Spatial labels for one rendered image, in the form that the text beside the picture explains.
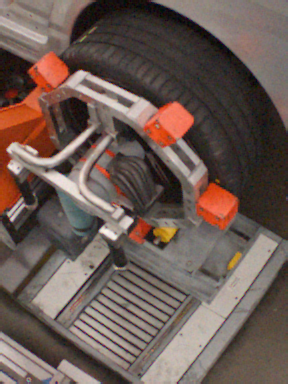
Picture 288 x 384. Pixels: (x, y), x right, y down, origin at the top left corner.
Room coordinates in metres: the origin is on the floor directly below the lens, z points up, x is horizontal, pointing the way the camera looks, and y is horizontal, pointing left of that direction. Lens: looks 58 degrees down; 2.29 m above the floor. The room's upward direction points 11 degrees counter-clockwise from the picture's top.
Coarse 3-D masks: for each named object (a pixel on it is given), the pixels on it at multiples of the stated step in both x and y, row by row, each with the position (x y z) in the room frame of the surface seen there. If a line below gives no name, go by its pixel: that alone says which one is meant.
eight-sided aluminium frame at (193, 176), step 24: (48, 96) 1.14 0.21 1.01; (96, 96) 1.00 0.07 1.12; (120, 96) 0.99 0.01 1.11; (48, 120) 1.17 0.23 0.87; (144, 120) 0.90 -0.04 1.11; (192, 168) 0.83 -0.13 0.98; (192, 192) 0.79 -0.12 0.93; (144, 216) 0.93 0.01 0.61; (168, 216) 0.87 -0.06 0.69; (192, 216) 0.80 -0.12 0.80
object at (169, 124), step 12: (168, 108) 0.88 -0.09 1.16; (180, 108) 0.89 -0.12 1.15; (156, 120) 0.86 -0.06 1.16; (168, 120) 0.86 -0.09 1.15; (180, 120) 0.86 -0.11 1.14; (192, 120) 0.86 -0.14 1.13; (156, 132) 0.86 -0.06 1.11; (168, 132) 0.83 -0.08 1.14; (180, 132) 0.83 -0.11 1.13; (168, 144) 0.84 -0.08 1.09
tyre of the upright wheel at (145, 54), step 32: (96, 32) 1.23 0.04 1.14; (128, 32) 1.16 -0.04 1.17; (160, 32) 1.14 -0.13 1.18; (192, 32) 1.13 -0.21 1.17; (96, 64) 1.10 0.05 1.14; (128, 64) 1.04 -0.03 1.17; (160, 64) 1.03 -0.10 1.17; (192, 64) 1.03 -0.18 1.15; (224, 64) 1.04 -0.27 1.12; (160, 96) 0.95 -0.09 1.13; (192, 96) 0.94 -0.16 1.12; (224, 96) 0.96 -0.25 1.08; (256, 96) 0.99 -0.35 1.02; (192, 128) 0.89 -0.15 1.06; (224, 128) 0.89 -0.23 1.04; (256, 128) 0.93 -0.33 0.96; (224, 160) 0.83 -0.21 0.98; (256, 160) 0.91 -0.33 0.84
